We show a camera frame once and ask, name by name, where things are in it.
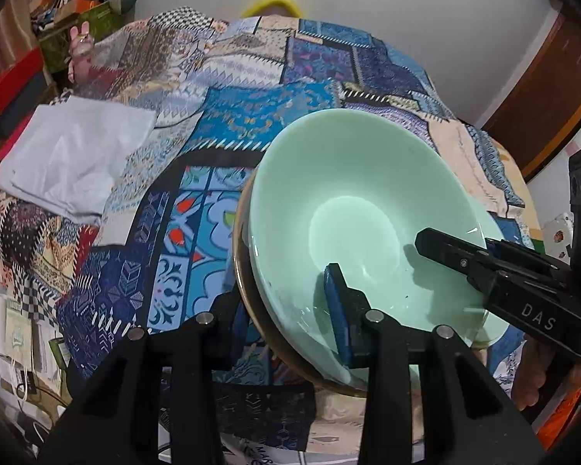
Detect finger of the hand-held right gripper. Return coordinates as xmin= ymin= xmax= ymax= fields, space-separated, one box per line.
xmin=484 ymin=238 xmax=574 ymax=277
xmin=414 ymin=227 xmax=504 ymax=311

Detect brown striped curtain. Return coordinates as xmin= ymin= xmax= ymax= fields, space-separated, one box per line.
xmin=0 ymin=0 xmax=34 ymax=88

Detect wooden door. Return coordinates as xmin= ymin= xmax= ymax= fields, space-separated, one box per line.
xmin=481 ymin=10 xmax=581 ymax=180

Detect red box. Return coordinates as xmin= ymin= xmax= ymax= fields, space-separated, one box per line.
xmin=0 ymin=48 xmax=44 ymax=102

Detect person's right hand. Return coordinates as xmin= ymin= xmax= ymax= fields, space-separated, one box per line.
xmin=511 ymin=336 xmax=572 ymax=410

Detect patchwork blanket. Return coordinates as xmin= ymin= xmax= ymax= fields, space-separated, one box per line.
xmin=0 ymin=7 xmax=543 ymax=465

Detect yellow hoop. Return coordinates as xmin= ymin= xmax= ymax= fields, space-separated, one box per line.
xmin=239 ymin=0 xmax=303 ymax=19

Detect green bowl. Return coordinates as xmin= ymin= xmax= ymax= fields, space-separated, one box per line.
xmin=247 ymin=109 xmax=490 ymax=383

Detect pale printed card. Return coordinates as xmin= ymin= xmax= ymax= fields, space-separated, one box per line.
xmin=2 ymin=307 xmax=34 ymax=366

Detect green box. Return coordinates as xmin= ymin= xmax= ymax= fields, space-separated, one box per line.
xmin=36 ymin=0 xmax=114 ymax=71

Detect white cloth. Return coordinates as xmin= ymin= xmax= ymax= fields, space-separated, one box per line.
xmin=0 ymin=96 xmax=158 ymax=226

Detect dark grey box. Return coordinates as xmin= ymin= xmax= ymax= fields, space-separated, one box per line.
xmin=0 ymin=82 xmax=59 ymax=141

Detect pink doll toy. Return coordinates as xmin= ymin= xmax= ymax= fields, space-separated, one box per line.
xmin=68 ymin=22 xmax=95 ymax=83

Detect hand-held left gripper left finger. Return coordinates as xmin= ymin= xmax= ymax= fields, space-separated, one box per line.
xmin=39 ymin=291 xmax=272 ymax=465

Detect orange patterned cloth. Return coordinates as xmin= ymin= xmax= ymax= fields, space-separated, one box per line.
xmin=537 ymin=382 xmax=581 ymax=446

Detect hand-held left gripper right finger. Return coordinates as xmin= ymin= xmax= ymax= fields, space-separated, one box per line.
xmin=322 ymin=262 xmax=545 ymax=465

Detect pink bowl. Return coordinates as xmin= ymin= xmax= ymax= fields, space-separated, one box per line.
xmin=232 ymin=179 xmax=369 ymax=398

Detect white printed paper box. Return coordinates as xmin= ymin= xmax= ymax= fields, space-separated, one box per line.
xmin=542 ymin=213 xmax=574 ymax=260

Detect white wardrobe door pink hearts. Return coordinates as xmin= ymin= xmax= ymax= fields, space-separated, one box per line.
xmin=525 ymin=140 xmax=574 ymax=224

